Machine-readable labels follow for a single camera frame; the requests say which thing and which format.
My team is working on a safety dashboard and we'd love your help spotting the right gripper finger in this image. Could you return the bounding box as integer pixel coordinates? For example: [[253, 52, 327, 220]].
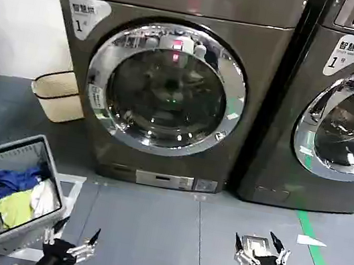
[[263, 231, 294, 265], [230, 231, 265, 265]]

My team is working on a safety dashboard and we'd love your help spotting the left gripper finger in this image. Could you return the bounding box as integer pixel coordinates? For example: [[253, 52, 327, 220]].
[[64, 223, 103, 265], [42, 212, 71, 248]]

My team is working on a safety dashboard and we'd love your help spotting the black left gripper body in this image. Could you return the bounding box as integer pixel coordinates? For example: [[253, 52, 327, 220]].
[[31, 234, 78, 265]]

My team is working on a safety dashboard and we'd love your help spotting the silver floor socket box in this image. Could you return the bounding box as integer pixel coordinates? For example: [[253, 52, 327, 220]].
[[239, 233, 273, 258]]

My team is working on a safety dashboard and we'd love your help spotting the white paper scrap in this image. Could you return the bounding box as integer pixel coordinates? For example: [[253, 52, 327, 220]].
[[296, 233, 329, 249]]

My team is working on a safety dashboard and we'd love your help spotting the white garment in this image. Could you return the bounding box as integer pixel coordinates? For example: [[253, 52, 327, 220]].
[[26, 177, 66, 223]]

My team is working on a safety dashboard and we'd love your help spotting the yellow-green garment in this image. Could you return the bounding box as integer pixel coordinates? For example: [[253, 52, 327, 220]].
[[0, 187, 38, 235]]

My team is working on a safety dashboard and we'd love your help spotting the blue garment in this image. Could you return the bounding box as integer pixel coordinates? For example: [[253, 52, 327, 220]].
[[0, 159, 45, 205]]

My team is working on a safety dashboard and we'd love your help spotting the grey washer with drawer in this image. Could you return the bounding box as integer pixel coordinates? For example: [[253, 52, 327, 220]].
[[234, 0, 354, 220]]

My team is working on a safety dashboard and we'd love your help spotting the silver dryer service panel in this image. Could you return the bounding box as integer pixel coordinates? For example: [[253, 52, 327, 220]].
[[134, 167, 196, 193]]

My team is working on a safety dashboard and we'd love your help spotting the beige woven storage basket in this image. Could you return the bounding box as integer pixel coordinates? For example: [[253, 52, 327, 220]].
[[26, 65, 92, 128]]

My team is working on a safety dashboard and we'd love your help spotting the grey dryer with label 1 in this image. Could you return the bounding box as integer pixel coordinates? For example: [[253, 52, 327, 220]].
[[13, 0, 311, 207]]

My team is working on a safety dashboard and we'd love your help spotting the round chrome glass dryer door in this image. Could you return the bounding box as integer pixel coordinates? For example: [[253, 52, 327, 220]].
[[76, 6, 259, 170]]

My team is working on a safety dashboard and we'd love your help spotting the white number label sticker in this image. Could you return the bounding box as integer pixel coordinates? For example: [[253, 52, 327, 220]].
[[322, 32, 354, 81], [62, 0, 114, 45]]

